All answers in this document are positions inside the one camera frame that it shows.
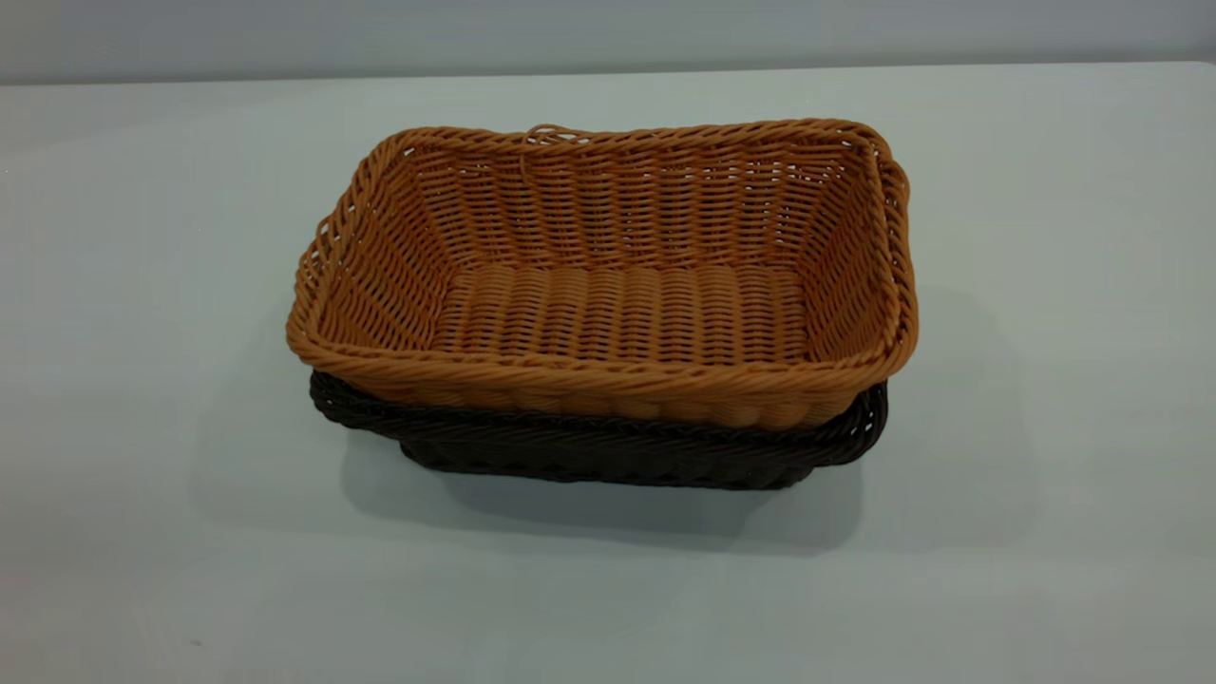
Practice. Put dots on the black woven wicker basket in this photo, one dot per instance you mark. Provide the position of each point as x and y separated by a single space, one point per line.
608 456

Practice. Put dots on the orange woven wicker basket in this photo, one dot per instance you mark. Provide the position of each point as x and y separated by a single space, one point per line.
617 313

